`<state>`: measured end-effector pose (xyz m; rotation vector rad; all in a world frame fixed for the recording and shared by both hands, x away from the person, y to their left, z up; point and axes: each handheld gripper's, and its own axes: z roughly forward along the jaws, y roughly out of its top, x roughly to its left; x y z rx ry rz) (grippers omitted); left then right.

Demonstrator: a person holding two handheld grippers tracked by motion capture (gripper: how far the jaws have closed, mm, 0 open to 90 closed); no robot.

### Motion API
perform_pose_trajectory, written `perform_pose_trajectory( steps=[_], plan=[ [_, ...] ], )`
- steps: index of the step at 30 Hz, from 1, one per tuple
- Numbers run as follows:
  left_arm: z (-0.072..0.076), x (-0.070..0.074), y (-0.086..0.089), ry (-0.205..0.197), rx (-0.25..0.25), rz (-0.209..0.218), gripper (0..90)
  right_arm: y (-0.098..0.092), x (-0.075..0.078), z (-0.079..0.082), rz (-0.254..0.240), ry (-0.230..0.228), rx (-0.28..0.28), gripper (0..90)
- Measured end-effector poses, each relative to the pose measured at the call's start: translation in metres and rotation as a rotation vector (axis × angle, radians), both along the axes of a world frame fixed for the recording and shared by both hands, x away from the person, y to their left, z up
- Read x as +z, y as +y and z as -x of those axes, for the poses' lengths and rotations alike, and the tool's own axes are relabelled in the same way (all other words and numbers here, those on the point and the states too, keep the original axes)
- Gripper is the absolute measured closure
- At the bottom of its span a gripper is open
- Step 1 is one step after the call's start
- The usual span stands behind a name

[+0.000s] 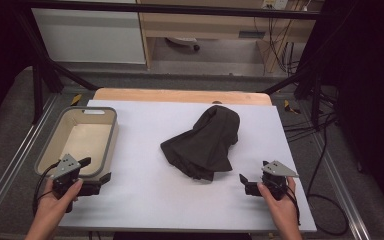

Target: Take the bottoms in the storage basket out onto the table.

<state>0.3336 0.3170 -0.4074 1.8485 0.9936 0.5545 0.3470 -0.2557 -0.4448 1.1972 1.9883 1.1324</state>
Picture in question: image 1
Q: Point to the aluminium floor rail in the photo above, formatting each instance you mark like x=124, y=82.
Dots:
x=343, y=186
x=13, y=160

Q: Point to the white cabinet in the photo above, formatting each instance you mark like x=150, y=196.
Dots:
x=90, y=36

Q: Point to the white table sheet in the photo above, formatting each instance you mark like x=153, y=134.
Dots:
x=180, y=206

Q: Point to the dark cloth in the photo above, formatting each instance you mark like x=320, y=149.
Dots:
x=206, y=143

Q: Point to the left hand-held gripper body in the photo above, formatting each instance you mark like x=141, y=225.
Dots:
x=66, y=170

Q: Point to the person's left hand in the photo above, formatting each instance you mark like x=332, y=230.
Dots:
x=55, y=201

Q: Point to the white power strip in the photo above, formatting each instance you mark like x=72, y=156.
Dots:
x=275, y=4

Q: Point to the wooden table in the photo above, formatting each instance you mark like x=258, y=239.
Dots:
x=180, y=96

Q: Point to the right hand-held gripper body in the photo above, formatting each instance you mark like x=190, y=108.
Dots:
x=276, y=178

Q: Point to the wooden desk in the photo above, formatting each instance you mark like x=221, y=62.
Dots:
x=206, y=26

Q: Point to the black metal crossbar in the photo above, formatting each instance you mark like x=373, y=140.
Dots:
x=180, y=9

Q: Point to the person's right hand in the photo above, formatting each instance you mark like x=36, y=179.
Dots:
x=280, y=206

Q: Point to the yellow black tape piece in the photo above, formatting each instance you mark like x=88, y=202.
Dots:
x=290, y=107
x=76, y=99

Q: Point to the white chair base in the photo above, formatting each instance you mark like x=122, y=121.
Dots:
x=183, y=41

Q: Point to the black metal stand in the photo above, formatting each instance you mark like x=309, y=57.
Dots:
x=43, y=70
x=308, y=80

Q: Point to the beige plastic bin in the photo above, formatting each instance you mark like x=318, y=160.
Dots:
x=86, y=140

